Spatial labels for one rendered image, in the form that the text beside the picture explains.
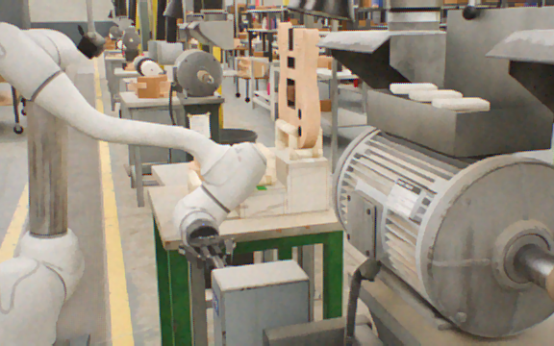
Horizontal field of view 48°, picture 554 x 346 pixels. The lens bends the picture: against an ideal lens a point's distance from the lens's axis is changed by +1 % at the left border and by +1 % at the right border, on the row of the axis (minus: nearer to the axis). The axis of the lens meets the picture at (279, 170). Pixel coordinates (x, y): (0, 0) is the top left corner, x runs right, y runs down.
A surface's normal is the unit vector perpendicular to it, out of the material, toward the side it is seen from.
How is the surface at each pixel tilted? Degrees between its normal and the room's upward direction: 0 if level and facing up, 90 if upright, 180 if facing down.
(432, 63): 90
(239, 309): 90
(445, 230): 81
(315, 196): 90
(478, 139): 90
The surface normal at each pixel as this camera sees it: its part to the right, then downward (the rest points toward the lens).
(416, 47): 0.28, 0.22
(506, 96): -0.96, 0.08
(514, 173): 0.18, -0.25
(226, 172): 0.02, 0.01
